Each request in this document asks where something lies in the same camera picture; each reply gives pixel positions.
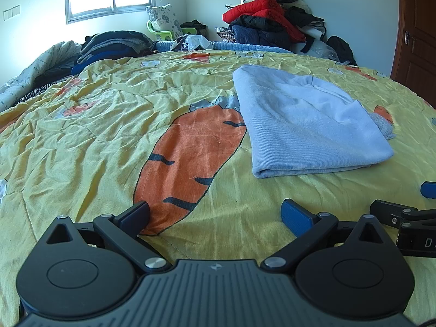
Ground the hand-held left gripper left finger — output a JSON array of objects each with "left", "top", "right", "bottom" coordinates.
[{"left": 44, "top": 200, "right": 171, "bottom": 274}]

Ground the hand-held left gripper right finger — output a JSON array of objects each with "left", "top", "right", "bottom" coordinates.
[{"left": 261, "top": 199, "right": 392, "bottom": 275}]

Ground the light blue long-sleeve top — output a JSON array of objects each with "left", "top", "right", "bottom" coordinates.
[{"left": 233, "top": 65, "right": 396, "bottom": 179}]

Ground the pile of folded dark clothes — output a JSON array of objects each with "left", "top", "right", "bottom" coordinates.
[{"left": 71, "top": 31, "right": 155, "bottom": 74}]

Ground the yellow carrot print quilt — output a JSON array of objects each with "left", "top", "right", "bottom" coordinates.
[{"left": 0, "top": 49, "right": 436, "bottom": 270}]

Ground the brown wooden door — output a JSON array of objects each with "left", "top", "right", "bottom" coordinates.
[{"left": 390, "top": 0, "right": 436, "bottom": 106}]

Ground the black and white striped cloth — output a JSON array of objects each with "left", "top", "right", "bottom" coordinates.
[{"left": 17, "top": 83, "right": 52, "bottom": 103}]

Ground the black backpack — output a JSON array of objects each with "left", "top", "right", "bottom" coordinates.
[{"left": 327, "top": 36, "right": 358, "bottom": 65}]

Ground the grey patterned bundle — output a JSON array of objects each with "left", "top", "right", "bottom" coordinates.
[{"left": 307, "top": 39, "right": 338, "bottom": 60}]

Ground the blue knitted blanket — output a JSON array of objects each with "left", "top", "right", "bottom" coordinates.
[{"left": 155, "top": 40, "right": 293, "bottom": 54}]

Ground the pale printed quilt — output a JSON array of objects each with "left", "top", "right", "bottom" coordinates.
[{"left": 0, "top": 40, "right": 84, "bottom": 110}]

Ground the white plastic bag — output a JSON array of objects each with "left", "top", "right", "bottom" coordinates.
[{"left": 170, "top": 35, "right": 212, "bottom": 52}]

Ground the green plastic stool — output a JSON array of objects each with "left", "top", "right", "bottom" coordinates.
[{"left": 146, "top": 20, "right": 191, "bottom": 41}]

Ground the heap of dark jackets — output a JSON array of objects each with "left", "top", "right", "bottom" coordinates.
[{"left": 214, "top": 0, "right": 328, "bottom": 53}]

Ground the dark cloth on stool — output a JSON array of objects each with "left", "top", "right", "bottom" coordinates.
[{"left": 180, "top": 20, "right": 208, "bottom": 36}]

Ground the grey floral pillow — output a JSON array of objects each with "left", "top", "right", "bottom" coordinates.
[{"left": 146, "top": 3, "right": 184, "bottom": 40}]

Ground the red padded jacket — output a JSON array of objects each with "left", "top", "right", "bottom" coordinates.
[{"left": 222, "top": 0, "right": 307, "bottom": 41}]

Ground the window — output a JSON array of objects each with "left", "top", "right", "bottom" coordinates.
[{"left": 65, "top": 0, "right": 154, "bottom": 24}]

